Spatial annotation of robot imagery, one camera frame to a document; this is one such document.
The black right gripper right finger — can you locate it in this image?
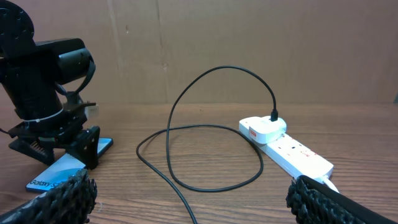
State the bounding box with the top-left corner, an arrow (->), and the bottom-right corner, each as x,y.
285,175 -> 397,224

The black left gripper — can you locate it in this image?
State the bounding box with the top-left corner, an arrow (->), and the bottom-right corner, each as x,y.
1,95 -> 100,170

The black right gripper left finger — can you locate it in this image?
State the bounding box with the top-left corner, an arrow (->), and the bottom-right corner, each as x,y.
1,169 -> 98,224

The blue Galaxy smartphone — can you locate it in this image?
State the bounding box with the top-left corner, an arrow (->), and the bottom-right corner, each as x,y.
25,137 -> 114,194

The black USB charging cable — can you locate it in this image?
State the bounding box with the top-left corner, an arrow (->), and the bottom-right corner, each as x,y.
136,65 -> 279,224

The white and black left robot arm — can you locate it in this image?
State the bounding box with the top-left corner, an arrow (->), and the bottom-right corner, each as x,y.
1,1 -> 100,169

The white charger plug adapter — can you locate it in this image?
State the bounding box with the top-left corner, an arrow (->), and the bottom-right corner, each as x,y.
239,116 -> 287,144

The white power strip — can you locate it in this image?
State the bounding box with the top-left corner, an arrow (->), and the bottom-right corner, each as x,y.
239,125 -> 334,184

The white power strip cord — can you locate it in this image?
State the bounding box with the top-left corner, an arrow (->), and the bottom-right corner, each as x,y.
320,175 -> 340,194

